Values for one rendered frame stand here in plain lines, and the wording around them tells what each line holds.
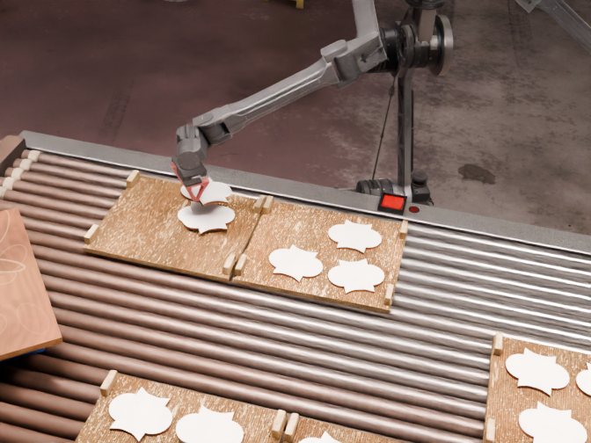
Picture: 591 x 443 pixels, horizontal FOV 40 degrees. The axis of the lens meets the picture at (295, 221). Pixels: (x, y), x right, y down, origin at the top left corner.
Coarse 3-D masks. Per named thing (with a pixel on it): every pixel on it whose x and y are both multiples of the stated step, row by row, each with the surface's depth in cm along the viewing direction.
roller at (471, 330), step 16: (32, 240) 225; (48, 240) 224; (64, 240) 224; (96, 256) 222; (176, 272) 218; (256, 288) 214; (320, 304) 211; (336, 304) 210; (400, 320) 207; (416, 320) 206; (432, 320) 206; (448, 320) 206; (480, 336) 204; (512, 336) 203; (528, 336) 203
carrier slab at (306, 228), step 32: (288, 224) 230; (320, 224) 231; (384, 224) 232; (256, 256) 219; (320, 256) 220; (352, 256) 221; (384, 256) 221; (288, 288) 210; (320, 288) 211; (384, 288) 212
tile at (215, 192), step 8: (208, 184) 230; (216, 184) 231; (224, 184) 232; (184, 192) 224; (208, 192) 227; (216, 192) 228; (224, 192) 228; (192, 200) 223; (200, 200) 223; (208, 200) 223; (216, 200) 224; (224, 200) 225
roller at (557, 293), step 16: (32, 192) 242; (48, 192) 241; (64, 192) 240; (80, 192) 240; (432, 272) 221; (448, 272) 221; (464, 272) 220; (480, 272) 220; (512, 288) 218; (528, 288) 217; (544, 288) 217; (560, 288) 217
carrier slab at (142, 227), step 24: (144, 192) 239; (168, 192) 239; (120, 216) 230; (144, 216) 230; (168, 216) 231; (240, 216) 232; (96, 240) 222; (120, 240) 222; (144, 240) 222; (168, 240) 223; (192, 240) 223; (216, 240) 224; (240, 240) 224; (144, 264) 217; (168, 264) 216; (192, 264) 216; (216, 264) 216
